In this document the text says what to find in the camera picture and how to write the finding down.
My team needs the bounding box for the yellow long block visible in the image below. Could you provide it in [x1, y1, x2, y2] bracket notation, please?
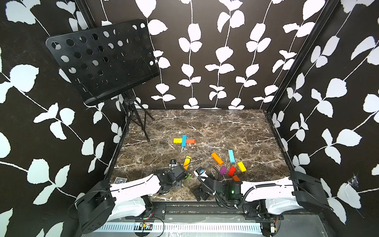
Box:
[183, 156, 191, 170]

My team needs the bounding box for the yellow small block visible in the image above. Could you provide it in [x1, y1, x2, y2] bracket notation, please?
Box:
[173, 138, 182, 144]

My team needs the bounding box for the cyan block group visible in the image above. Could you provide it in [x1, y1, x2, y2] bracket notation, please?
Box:
[228, 150, 235, 164]
[182, 135, 187, 147]

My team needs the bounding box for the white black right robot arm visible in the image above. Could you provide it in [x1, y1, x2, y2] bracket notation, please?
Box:
[194, 168, 333, 215]

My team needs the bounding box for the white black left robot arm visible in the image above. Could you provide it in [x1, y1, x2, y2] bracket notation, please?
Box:
[75, 166, 189, 234]

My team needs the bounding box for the purple block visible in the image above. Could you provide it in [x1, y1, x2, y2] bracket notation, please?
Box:
[220, 166, 227, 176]

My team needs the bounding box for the red block right group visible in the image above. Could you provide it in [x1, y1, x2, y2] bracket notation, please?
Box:
[228, 166, 236, 177]

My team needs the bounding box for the orange long block upper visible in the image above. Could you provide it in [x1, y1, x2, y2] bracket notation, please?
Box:
[211, 152, 224, 165]

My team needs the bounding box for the yellow block right group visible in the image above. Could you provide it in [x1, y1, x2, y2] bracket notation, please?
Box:
[237, 162, 247, 172]

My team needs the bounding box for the black perforated music stand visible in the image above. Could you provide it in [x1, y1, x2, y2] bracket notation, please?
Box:
[45, 19, 160, 143]

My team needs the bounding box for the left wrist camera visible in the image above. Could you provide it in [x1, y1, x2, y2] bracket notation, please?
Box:
[169, 159, 177, 167]

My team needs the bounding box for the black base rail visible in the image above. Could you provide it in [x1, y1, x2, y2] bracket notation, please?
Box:
[141, 200, 323, 222]

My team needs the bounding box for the white slotted cable duct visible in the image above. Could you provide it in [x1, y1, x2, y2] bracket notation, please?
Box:
[95, 222, 262, 235]

